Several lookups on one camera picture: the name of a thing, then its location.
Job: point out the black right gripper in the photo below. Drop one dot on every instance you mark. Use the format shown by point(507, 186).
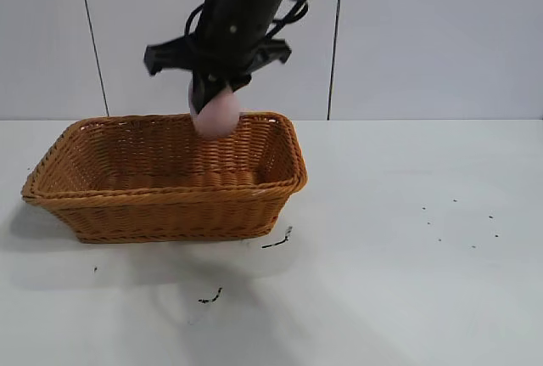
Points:
point(220, 54)

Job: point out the pink peach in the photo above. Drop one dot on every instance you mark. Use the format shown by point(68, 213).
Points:
point(220, 116)

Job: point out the brown wicker basket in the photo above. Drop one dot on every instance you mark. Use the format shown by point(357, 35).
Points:
point(169, 209)

